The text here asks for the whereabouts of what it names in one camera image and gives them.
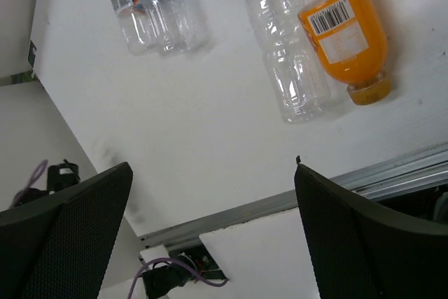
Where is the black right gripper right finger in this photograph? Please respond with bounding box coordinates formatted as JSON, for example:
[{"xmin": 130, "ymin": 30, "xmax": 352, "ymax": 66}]
[{"xmin": 294, "ymin": 162, "xmax": 447, "ymax": 298}]

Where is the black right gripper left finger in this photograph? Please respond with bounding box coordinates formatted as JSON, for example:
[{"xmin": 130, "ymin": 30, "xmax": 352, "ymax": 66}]
[{"xmin": 1, "ymin": 162, "xmax": 133, "ymax": 298}]

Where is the clear unlabelled plastic bottle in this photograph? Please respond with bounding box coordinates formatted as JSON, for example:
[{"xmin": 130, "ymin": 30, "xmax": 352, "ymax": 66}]
[{"xmin": 245, "ymin": 0, "xmax": 330, "ymax": 124}]

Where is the orange juice plastic bottle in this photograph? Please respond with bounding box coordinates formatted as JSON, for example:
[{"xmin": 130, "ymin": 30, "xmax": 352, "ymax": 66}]
[{"xmin": 297, "ymin": 0, "xmax": 392, "ymax": 106}]

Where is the white label plastic bottle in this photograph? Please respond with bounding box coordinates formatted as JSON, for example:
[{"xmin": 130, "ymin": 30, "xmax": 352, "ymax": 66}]
[{"xmin": 111, "ymin": 0, "xmax": 156, "ymax": 56}]

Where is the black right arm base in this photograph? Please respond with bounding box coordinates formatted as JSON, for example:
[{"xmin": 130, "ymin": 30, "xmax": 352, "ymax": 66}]
[{"xmin": 140, "ymin": 244, "xmax": 228, "ymax": 298}]

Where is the blue label plastic bottle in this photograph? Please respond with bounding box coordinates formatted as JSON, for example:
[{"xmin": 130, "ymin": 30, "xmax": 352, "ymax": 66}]
[{"xmin": 142, "ymin": 0, "xmax": 209, "ymax": 56}]

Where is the aluminium table rail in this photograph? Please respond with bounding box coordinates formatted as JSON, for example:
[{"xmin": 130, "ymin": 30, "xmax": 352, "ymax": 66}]
[{"xmin": 139, "ymin": 141, "xmax": 448, "ymax": 251}]

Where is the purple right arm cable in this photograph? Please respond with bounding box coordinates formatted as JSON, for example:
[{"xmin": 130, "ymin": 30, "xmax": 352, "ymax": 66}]
[{"xmin": 127, "ymin": 257, "xmax": 229, "ymax": 299}]

